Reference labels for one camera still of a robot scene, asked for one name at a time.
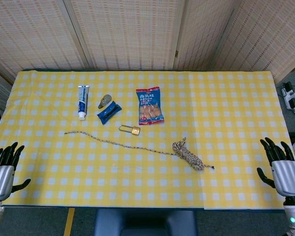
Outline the small olive grey packet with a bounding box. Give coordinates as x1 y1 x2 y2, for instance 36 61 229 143
97 94 113 109

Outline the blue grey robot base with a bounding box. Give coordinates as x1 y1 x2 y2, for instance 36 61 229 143
93 208 199 236

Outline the brass long-shackle padlock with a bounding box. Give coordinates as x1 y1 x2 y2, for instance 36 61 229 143
118 124 141 136

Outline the yellow white checked tablecloth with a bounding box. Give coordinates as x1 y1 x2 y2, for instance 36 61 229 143
0 70 295 210

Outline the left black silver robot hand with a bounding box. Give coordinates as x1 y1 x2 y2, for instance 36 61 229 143
0 142 31 201

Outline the blue snack bar wrapper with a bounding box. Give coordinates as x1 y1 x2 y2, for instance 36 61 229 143
96 100 122 125

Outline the speckled braided rope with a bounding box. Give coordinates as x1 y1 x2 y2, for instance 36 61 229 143
64 131 215 172

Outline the red blue snack bag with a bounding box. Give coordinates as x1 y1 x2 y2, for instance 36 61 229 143
135 86 165 126

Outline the woven beige folding screen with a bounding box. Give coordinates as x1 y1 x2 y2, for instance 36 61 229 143
0 0 295 86

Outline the white blue toothpaste tube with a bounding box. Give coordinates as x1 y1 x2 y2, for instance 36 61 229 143
78 85 90 121

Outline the white power strip with plugs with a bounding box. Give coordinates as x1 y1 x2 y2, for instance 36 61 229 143
281 82 295 111

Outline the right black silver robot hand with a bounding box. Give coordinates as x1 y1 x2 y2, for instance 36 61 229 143
257 137 295 197

